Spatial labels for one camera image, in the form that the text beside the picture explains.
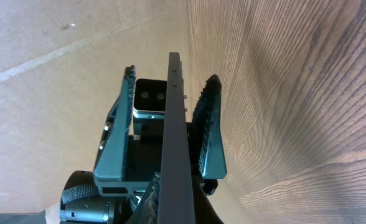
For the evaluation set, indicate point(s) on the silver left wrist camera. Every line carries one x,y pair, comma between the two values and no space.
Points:
149,99

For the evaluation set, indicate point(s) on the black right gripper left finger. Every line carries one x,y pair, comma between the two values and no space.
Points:
149,203

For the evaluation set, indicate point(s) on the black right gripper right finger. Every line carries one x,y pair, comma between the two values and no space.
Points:
204,211

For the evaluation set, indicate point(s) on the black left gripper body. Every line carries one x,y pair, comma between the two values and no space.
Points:
143,159

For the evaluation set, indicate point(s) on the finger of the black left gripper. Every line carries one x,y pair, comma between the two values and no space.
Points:
206,120
111,158

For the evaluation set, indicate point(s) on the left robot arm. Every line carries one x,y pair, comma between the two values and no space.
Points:
81,201

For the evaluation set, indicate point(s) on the blue Samsung Galaxy smartphone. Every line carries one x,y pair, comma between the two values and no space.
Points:
176,201

